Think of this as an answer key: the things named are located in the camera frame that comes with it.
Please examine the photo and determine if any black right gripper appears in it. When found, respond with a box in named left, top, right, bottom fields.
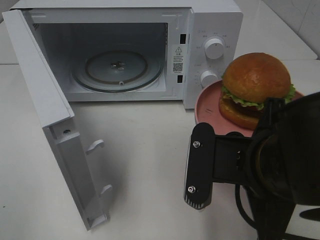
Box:
left=184, top=98, right=285, bottom=209

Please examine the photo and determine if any pink round plate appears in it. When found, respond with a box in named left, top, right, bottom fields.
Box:
left=194, top=80, right=305, bottom=138

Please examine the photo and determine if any toy hamburger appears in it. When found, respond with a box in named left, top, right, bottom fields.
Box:
left=219, top=52, right=296, bottom=130

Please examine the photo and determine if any white microwave door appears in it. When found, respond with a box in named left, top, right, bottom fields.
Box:
left=2, top=9, right=112, bottom=230

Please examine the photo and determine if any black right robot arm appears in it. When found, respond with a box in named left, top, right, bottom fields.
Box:
left=184, top=93, right=320, bottom=240

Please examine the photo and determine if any lower white microwave knob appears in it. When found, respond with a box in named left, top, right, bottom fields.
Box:
left=200, top=70, right=219, bottom=88

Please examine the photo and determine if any white microwave knob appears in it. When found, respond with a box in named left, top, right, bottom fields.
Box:
left=200, top=70, right=219, bottom=88
left=204, top=37, right=225, bottom=60

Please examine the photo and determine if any upper white microwave knob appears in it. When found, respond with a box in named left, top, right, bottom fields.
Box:
left=204, top=37, right=225, bottom=60

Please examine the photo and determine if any glass microwave turntable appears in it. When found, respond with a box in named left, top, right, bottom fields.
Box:
left=72, top=50, right=164, bottom=93

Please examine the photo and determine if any white microwave oven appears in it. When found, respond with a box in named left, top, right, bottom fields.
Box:
left=2, top=0, right=243, bottom=111

